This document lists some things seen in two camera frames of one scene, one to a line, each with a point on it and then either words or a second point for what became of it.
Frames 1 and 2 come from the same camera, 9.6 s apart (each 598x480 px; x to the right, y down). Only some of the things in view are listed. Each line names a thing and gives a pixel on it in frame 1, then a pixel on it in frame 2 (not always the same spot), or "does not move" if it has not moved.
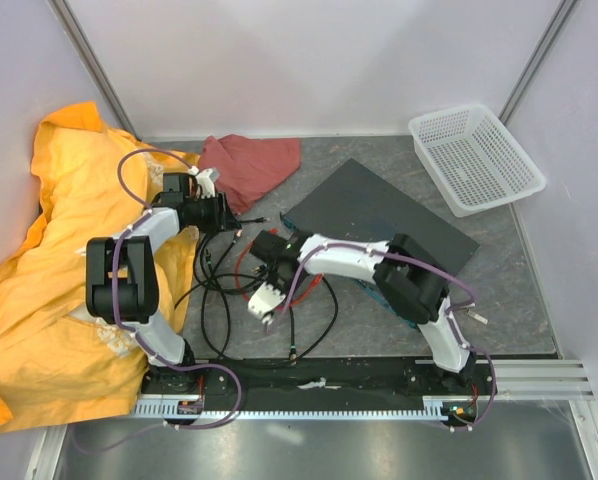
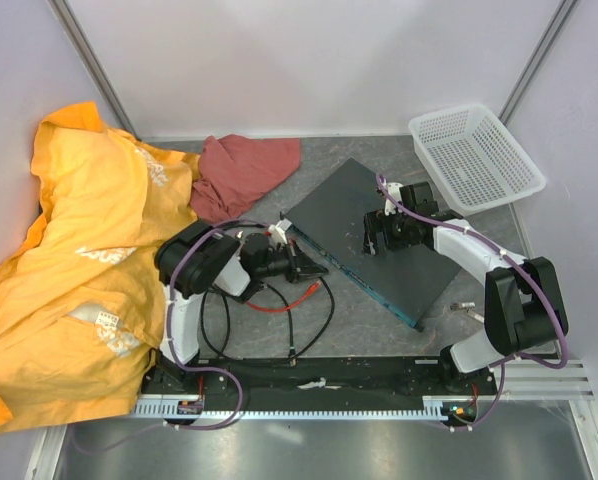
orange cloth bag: [37, 365] does not move
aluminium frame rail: [542, 380] does not move
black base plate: [469, 391] does not move
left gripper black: [231, 222] → [301, 266]
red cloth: [248, 165] does not move
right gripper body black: [280, 280] → [395, 228]
